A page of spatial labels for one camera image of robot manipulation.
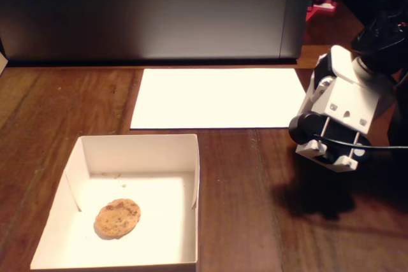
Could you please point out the red and white stand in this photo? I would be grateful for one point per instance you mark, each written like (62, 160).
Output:
(323, 7)

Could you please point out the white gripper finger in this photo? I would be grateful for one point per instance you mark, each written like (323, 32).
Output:
(314, 95)

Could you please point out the white cardboard box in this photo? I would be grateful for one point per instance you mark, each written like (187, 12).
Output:
(159, 227)

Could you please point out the white paper sheet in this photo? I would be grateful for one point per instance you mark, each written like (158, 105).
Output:
(216, 97)

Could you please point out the black camera with white mount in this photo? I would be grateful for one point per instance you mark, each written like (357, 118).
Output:
(303, 125)

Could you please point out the round mini cookie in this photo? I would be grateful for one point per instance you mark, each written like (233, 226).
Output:
(117, 219)

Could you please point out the white object at table edge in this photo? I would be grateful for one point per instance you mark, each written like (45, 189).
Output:
(2, 61)

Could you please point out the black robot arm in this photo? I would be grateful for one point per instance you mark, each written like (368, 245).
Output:
(382, 36)

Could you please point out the large dark grey box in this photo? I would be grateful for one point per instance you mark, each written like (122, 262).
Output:
(143, 11)

